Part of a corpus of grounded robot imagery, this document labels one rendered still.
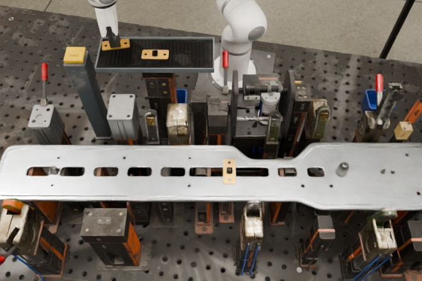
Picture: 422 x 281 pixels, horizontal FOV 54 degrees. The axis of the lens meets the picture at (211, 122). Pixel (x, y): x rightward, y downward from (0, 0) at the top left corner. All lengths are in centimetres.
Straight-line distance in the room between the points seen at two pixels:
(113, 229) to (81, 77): 52
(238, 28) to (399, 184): 70
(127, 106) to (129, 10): 207
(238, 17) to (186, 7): 187
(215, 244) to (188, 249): 9
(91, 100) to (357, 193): 93
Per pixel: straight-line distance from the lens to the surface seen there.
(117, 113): 129
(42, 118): 141
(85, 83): 146
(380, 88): 139
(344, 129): 180
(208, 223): 152
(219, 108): 131
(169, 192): 125
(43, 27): 226
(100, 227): 122
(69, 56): 141
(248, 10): 144
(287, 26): 318
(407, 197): 137
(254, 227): 117
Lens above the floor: 214
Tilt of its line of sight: 56 degrees down
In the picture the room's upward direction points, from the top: straight up
